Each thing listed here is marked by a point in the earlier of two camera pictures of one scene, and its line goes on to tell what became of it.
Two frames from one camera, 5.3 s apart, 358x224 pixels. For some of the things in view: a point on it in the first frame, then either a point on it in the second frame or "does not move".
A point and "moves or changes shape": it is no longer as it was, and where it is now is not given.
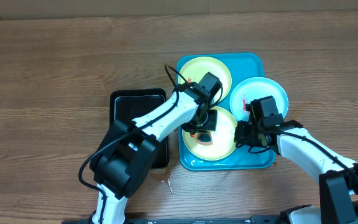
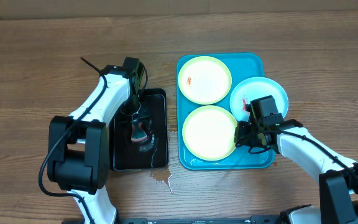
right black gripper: [246, 140] does not move
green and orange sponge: [204, 138] moves or changes shape
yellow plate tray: [222, 137] does not move
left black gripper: [211, 123] -> [146, 118]
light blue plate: [254, 88] does not move
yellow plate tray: [194, 70] does not move
